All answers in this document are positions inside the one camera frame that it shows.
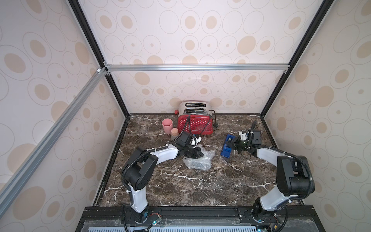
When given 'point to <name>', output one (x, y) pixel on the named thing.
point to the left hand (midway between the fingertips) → (207, 155)
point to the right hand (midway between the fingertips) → (231, 141)
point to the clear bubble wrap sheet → (202, 163)
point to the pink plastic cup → (167, 124)
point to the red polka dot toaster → (195, 117)
